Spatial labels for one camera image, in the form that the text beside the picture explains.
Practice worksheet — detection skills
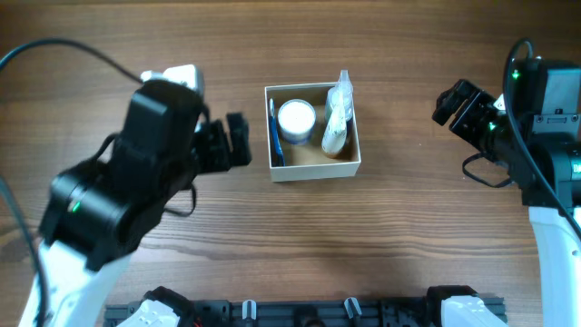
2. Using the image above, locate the blue white toothbrush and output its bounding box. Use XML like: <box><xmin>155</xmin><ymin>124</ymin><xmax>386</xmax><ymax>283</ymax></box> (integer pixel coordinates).
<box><xmin>269</xmin><ymin>98</ymin><xmax>275</xmax><ymax>120</ymax></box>

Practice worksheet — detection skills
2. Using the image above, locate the blue disposable razor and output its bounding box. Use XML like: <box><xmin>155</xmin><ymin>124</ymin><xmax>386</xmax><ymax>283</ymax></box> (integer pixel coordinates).
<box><xmin>269</xmin><ymin>115</ymin><xmax>286</xmax><ymax>167</ymax></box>

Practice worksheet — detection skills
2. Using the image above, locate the white lidded blue jar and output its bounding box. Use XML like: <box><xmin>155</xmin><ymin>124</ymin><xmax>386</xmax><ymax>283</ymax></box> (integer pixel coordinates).
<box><xmin>278</xmin><ymin>99</ymin><xmax>316</xmax><ymax>144</ymax></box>

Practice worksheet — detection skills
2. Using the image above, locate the white squeeze tube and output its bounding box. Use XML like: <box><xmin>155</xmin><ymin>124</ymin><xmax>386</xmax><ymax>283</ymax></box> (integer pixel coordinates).
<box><xmin>321</xmin><ymin>105</ymin><xmax>347</xmax><ymax>157</ymax></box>

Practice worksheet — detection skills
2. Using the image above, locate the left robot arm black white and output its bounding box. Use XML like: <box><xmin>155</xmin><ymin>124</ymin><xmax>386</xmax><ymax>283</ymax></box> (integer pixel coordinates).
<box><xmin>20</xmin><ymin>80</ymin><xmax>251</xmax><ymax>326</ymax></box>

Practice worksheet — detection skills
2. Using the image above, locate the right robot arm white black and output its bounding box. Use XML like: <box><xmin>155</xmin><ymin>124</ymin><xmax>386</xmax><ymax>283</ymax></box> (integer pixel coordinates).
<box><xmin>432</xmin><ymin>57</ymin><xmax>580</xmax><ymax>326</ymax></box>

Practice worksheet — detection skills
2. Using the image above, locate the open beige cardboard box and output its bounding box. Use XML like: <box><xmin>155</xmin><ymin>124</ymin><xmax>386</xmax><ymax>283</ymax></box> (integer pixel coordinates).
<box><xmin>264</xmin><ymin>82</ymin><xmax>361</xmax><ymax>182</ymax></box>

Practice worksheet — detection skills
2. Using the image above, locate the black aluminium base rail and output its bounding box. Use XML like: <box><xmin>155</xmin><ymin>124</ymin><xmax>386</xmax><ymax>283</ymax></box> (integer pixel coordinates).
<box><xmin>103</xmin><ymin>297</ymin><xmax>507</xmax><ymax>327</ymax></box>

